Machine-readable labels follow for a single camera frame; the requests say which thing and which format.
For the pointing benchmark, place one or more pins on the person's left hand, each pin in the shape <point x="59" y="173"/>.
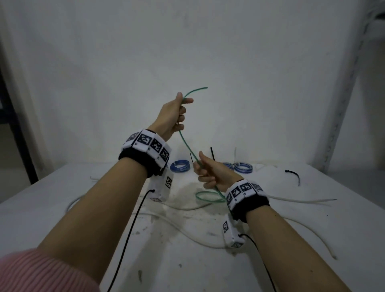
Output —
<point x="171" y="117"/>

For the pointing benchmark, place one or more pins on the person's right hand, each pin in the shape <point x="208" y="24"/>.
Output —
<point x="219" y="177"/>

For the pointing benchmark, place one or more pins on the long black cable tie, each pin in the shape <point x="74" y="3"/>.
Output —
<point x="294" y="174"/>

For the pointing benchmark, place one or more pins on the person's left forearm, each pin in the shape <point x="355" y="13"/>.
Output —
<point x="99" y="216"/>

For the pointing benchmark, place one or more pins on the person's right forearm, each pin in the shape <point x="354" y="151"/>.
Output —
<point x="294" y="255"/>

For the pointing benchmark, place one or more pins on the right black marker wristband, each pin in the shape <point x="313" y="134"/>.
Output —
<point x="255" y="207"/>

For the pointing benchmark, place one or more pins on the black marker wristband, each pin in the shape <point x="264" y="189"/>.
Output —
<point x="132" y="158"/>
<point x="255" y="207"/>

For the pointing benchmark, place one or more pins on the left black marker wristband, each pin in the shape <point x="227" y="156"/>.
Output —
<point x="132" y="158"/>

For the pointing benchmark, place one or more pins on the grey shelf board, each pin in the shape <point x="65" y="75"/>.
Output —
<point x="361" y="183"/>
<point x="378" y="28"/>

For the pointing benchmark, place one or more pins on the white perforated shelf upright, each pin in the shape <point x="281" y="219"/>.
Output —
<point x="346" y="90"/>

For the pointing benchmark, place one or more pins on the pink sleeve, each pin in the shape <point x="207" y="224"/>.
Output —
<point x="45" y="273"/>

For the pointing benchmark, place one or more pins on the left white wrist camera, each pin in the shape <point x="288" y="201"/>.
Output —
<point x="162" y="189"/>

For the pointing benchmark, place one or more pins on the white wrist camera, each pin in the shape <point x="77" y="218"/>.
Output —
<point x="162" y="189"/>
<point x="233" y="237"/>

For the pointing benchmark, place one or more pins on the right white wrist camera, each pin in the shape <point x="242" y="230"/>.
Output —
<point x="233" y="237"/>

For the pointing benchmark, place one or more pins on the black metal frame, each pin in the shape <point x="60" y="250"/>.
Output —
<point x="18" y="126"/>

